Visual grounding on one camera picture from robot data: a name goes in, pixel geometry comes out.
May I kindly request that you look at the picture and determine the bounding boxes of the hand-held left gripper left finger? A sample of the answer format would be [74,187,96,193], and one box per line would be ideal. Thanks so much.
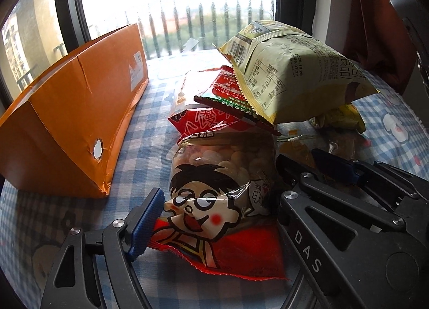
[40,188,165,309]

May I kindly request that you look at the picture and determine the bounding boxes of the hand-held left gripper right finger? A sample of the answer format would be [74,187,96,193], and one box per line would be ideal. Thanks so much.
[280,276,307,309]

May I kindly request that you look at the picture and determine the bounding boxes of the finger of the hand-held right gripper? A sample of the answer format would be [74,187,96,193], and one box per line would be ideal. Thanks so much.
[276,154,409,309]
[311,148,429,209]

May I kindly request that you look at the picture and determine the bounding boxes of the clear brown snack packet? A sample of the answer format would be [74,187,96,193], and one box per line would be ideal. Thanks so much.
[278,126,372,169]

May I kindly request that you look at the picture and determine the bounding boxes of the yellow silver snack packet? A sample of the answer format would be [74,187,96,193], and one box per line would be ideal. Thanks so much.
[308,104,367,133]

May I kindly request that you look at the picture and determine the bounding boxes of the cartoon face snack packet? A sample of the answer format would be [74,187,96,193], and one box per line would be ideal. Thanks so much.
[149,135,290,281]

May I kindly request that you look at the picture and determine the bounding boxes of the pale green snack packet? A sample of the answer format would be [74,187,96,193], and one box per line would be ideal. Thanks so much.
[218,20,381,125]

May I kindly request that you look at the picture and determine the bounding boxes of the red snack packet white print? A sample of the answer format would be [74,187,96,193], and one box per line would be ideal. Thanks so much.
[168,104,258,144]

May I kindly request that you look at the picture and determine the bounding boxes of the red snack packet dark edge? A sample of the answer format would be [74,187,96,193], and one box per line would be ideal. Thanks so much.
[194,71,282,137]

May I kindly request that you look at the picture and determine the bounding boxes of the orange cardboard box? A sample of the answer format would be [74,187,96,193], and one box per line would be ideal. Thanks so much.
[0,22,150,199]

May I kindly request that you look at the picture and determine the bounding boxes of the clear orange snack packet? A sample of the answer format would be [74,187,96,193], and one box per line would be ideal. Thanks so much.
[172,68,223,112]

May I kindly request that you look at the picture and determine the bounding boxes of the blue checked printed cloth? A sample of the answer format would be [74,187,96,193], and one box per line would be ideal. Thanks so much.
[0,47,429,309]

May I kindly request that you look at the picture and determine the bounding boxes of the grey metal object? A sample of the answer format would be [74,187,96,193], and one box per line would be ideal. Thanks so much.
[389,0,429,95]

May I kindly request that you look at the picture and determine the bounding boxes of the brown curtain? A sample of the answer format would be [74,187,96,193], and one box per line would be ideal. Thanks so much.
[345,0,418,95]

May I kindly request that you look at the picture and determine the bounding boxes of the balcony railing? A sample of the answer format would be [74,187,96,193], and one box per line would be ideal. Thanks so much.
[84,0,277,58]

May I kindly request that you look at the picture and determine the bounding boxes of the apartment building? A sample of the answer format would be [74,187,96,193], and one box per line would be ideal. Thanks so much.
[2,14,37,91]

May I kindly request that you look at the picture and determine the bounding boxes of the black window frame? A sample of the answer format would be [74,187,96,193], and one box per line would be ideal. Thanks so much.
[0,0,316,105]

